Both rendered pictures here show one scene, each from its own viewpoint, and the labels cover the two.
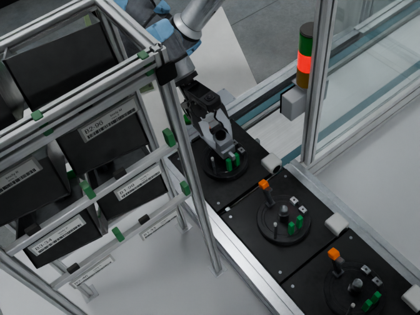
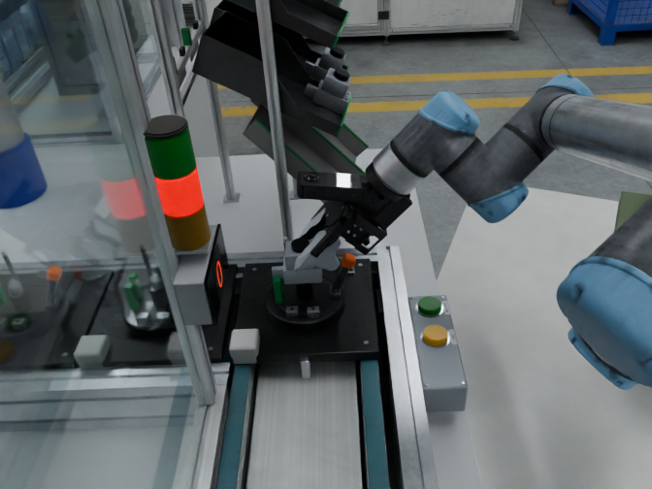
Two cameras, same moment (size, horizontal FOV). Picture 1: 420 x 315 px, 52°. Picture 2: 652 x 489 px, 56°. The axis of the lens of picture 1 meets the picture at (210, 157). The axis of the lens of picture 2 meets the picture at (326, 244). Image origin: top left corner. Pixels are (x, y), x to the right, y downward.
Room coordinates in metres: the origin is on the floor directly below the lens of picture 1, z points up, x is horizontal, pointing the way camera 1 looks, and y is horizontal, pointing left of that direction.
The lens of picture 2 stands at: (1.15, -0.72, 1.71)
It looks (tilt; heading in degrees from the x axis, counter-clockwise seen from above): 37 degrees down; 119
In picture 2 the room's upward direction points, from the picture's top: 4 degrees counter-clockwise
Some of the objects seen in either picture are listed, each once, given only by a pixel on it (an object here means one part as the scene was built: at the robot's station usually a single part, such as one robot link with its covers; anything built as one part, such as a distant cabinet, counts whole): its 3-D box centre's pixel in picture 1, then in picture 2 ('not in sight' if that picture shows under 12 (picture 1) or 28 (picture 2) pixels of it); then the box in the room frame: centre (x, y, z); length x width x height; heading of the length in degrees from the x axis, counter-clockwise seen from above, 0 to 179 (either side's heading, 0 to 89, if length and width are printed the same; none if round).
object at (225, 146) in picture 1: (224, 144); (295, 259); (0.72, -0.05, 1.07); 0.08 x 0.04 x 0.07; 28
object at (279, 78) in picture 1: (262, 99); (409, 456); (0.99, -0.22, 0.91); 0.89 x 0.06 x 0.11; 117
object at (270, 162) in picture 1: (271, 164); (244, 346); (0.68, -0.17, 0.97); 0.05 x 0.05 x 0.04; 27
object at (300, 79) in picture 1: (307, 74); (186, 222); (0.71, -0.26, 1.28); 0.05 x 0.05 x 0.05
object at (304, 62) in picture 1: (309, 57); (179, 187); (0.71, -0.26, 1.33); 0.05 x 0.05 x 0.05
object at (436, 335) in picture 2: not in sight; (435, 337); (0.95, -0.02, 0.96); 0.04 x 0.04 x 0.02
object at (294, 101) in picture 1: (307, 71); (185, 217); (0.71, -0.26, 1.29); 0.12 x 0.05 x 0.25; 117
